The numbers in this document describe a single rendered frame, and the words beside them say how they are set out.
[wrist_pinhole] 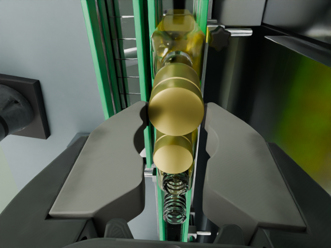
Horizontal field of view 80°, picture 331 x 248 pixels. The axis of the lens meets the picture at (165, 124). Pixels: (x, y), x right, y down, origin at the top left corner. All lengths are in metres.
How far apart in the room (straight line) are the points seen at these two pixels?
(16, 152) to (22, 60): 0.38
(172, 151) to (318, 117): 0.13
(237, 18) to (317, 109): 0.26
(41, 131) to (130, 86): 0.41
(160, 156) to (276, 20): 0.29
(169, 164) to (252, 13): 0.33
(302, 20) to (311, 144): 0.16
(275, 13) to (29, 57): 0.59
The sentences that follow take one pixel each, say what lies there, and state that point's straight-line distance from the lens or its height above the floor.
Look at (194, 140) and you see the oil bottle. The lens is 0.26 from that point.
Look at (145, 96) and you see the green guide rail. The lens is 0.36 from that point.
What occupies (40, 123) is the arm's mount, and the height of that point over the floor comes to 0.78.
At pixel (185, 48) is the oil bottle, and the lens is 0.20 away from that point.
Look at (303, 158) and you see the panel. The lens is 0.23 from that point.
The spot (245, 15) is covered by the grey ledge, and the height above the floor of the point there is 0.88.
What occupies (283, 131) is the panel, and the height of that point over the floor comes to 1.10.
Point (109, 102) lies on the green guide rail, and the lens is 0.39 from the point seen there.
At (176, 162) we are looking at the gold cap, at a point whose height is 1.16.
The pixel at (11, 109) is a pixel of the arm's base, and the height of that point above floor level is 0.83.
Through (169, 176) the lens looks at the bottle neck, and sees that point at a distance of 0.22.
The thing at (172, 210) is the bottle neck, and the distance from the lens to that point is 0.26.
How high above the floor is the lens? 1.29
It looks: 57 degrees down
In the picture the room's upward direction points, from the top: 174 degrees counter-clockwise
